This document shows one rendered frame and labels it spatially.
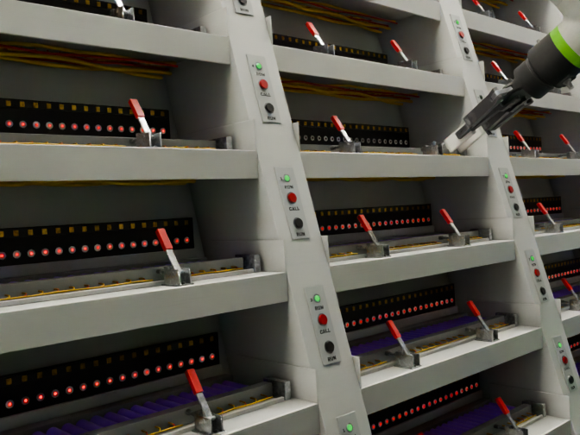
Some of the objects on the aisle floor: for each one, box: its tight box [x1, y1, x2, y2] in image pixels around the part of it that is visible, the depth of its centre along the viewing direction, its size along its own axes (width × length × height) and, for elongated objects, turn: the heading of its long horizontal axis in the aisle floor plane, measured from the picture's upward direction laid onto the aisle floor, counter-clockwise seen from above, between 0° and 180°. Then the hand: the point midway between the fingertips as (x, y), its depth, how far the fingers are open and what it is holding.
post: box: [375, 0, 580, 435], centre depth 167 cm, size 20×9×182 cm, turn 171°
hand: (463, 137), depth 138 cm, fingers open, 3 cm apart
